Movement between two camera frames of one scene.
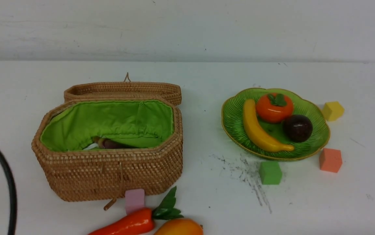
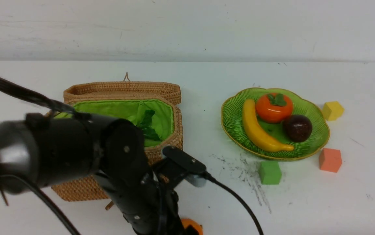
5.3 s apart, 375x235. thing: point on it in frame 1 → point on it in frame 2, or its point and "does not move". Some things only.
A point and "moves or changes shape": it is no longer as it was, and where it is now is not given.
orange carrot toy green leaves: (142, 222) moves or changes shape
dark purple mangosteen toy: (297, 128) does not move
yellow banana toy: (256, 133) does not move
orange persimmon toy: (274, 107) does not move
